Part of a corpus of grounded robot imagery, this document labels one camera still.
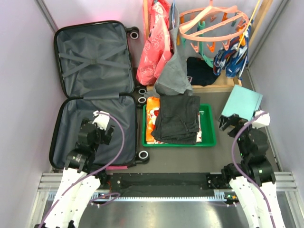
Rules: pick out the black denim jeans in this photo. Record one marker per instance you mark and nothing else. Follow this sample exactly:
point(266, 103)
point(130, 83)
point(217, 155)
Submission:
point(178, 119)

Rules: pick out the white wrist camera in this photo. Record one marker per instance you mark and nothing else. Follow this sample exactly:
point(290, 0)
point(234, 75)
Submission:
point(101, 119)
point(262, 121)

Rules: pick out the light blue plastic tray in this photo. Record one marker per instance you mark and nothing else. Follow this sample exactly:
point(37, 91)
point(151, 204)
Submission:
point(241, 104)

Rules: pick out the grey hanging garment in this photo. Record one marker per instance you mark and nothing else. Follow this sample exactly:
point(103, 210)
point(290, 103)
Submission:
point(173, 79)

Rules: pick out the green plastic tray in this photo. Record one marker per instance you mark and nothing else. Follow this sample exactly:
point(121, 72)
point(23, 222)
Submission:
point(207, 128)

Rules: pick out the orange item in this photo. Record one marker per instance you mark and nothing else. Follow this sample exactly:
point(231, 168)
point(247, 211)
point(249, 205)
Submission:
point(152, 110)

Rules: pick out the wooden clothes rack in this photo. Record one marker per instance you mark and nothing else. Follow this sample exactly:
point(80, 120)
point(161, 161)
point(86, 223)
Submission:
point(223, 83)

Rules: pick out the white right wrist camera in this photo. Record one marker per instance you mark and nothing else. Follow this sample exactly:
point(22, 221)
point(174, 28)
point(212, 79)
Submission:
point(262, 121)

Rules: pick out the pink hard-shell suitcase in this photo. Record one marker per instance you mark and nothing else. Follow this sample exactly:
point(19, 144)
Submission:
point(95, 69)

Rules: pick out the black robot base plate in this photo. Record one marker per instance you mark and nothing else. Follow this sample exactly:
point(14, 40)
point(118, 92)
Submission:
point(164, 184)

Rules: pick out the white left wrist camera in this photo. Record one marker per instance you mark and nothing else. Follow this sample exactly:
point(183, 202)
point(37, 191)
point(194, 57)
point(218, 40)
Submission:
point(101, 119)

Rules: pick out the dark navy folded garment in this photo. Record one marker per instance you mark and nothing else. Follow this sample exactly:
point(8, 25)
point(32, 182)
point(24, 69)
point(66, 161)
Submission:
point(200, 72)

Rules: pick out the aluminium rail frame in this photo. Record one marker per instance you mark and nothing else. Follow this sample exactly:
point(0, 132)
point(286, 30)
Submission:
point(229, 197)

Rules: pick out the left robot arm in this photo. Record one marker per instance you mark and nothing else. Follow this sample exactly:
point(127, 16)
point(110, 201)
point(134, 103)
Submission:
point(79, 181)

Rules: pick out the coral patterned jacket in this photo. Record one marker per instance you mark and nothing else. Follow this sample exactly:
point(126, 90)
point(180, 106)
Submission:
point(157, 48)

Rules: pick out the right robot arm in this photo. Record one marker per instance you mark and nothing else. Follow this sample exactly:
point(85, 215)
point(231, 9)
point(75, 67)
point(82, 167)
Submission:
point(251, 176)

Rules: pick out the teal round clothes hanger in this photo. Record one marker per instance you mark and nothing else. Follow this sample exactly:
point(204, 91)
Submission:
point(206, 48)

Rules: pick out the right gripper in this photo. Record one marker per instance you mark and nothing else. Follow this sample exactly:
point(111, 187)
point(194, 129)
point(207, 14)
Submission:
point(234, 119)

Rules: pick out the blue white patterned garment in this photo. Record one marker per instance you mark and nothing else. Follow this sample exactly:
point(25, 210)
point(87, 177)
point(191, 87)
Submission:
point(234, 59)

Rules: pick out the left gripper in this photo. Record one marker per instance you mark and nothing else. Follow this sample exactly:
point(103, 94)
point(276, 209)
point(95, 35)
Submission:
point(106, 137)

